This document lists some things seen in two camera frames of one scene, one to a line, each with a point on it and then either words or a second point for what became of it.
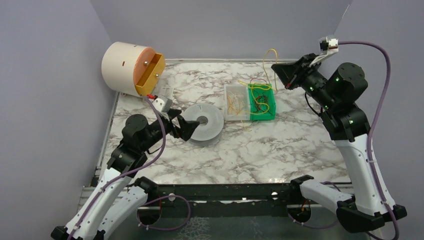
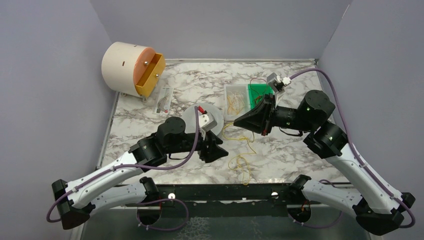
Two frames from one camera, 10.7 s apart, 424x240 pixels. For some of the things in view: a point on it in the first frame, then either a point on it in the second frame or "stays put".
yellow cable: x=252 y=85 to x=239 y=155
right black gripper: x=301 y=71 to x=269 y=113
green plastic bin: x=262 y=104 stays put
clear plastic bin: x=237 y=102 stays put
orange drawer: x=148 y=68 stays put
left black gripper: x=174 y=124 to x=203 y=146
